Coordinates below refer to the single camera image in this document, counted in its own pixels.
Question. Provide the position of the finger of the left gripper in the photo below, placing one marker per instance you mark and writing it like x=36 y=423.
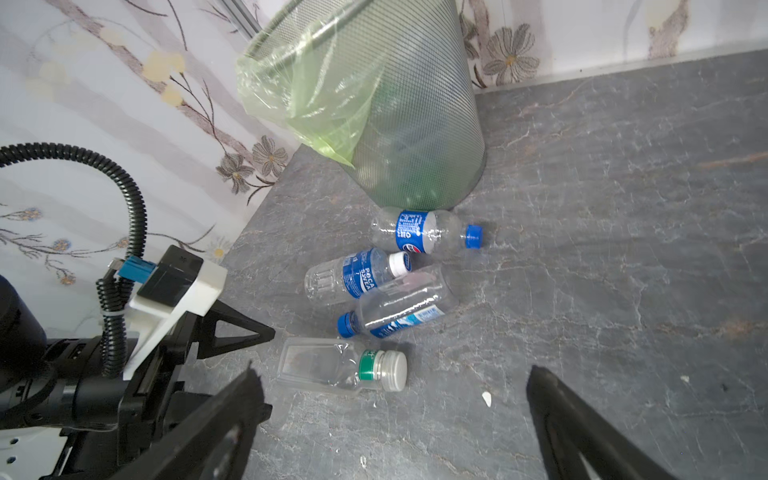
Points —
x=223 y=330

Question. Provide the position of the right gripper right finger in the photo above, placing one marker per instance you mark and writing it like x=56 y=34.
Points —
x=573 y=437

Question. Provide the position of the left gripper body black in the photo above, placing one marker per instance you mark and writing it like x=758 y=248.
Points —
x=108 y=422

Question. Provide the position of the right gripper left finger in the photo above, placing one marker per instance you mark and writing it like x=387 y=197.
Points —
x=213 y=442

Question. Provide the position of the clear bottle green ring grey cap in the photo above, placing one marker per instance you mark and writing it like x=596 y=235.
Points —
x=340 y=366

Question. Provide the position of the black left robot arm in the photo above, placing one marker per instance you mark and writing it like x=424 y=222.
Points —
x=33 y=313

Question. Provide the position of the mesh waste bin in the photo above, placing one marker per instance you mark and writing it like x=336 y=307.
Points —
x=422 y=148

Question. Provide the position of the green plastic bin liner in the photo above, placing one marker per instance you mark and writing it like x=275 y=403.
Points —
x=309 y=71

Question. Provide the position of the clear bottle blue label white cap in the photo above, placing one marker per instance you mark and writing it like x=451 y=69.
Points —
x=351 y=276

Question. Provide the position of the clear bottle blue cap long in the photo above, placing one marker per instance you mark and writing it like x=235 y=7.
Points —
x=417 y=298

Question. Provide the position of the clear bottle blue cap pepsi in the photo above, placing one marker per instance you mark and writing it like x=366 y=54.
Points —
x=438 y=232

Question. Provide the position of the left corner aluminium profile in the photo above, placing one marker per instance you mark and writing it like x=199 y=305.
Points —
x=242 y=17

